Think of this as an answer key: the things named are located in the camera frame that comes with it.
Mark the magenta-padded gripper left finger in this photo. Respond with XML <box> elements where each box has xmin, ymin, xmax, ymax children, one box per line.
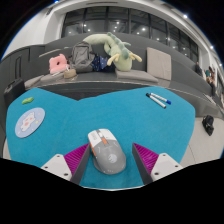
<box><xmin>40</xmin><ymin>143</ymin><xmax>92</xmax><ymax>186</ymax></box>

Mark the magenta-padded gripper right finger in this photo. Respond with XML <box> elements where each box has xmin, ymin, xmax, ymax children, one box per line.
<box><xmin>131</xmin><ymin>142</ymin><xmax>184</xmax><ymax>185</ymax></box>

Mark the grey white computer mouse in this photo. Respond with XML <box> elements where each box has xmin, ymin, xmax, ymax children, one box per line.
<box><xmin>87</xmin><ymin>128</ymin><xmax>128</xmax><ymax>176</ymax></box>

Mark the round pale blue mouse pad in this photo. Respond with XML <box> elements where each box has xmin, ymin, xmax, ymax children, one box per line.
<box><xmin>14</xmin><ymin>107</ymin><xmax>46</xmax><ymax>139</ymax></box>

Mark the black bag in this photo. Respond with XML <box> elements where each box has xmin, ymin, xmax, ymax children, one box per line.
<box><xmin>201</xmin><ymin>115</ymin><xmax>215</xmax><ymax>137</ymax></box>

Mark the green eraser block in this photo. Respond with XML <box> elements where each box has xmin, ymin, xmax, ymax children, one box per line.
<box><xmin>21</xmin><ymin>96</ymin><xmax>35</xmax><ymax>105</ymax></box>

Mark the black suitcase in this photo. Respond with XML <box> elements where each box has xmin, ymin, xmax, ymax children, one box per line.
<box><xmin>3</xmin><ymin>56</ymin><xmax>27</xmax><ymax>108</ymax></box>

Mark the flat grey seat cushion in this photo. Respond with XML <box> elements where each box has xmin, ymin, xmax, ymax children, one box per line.
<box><xmin>39</xmin><ymin>71</ymin><xmax>68</xmax><ymax>84</ymax></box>
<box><xmin>114</xmin><ymin>69</ymin><xmax>160</xmax><ymax>84</ymax></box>

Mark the small tan pouch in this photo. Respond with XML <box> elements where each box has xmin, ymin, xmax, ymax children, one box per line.
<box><xmin>63</xmin><ymin>68</ymin><xmax>78</xmax><ymax>80</ymax></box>

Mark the person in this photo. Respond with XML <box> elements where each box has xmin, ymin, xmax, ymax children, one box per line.
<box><xmin>204</xmin><ymin>68</ymin><xmax>211</xmax><ymax>84</ymax></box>
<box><xmin>208</xmin><ymin>65</ymin><xmax>218</xmax><ymax>98</ymax></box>

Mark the pink plush cushion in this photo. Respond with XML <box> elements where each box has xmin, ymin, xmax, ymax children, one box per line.
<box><xmin>48</xmin><ymin>53</ymin><xmax>69</xmax><ymax>75</ymax></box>

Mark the upright grey seat cushion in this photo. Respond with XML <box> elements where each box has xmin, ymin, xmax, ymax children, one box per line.
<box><xmin>145</xmin><ymin>46</ymin><xmax>173</xmax><ymax>81</ymax></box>

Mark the navy star-print bag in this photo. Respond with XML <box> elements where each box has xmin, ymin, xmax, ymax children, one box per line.
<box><xmin>91</xmin><ymin>54</ymin><xmax>117</xmax><ymax>73</ymax></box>

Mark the grey backpack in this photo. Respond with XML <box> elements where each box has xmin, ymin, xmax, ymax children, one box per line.
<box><xmin>68</xmin><ymin>41</ymin><xmax>97</xmax><ymax>74</ymax></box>

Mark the green dragon plush toy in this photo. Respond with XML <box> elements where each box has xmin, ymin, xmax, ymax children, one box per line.
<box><xmin>82</xmin><ymin>31</ymin><xmax>143</xmax><ymax>72</ymax></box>

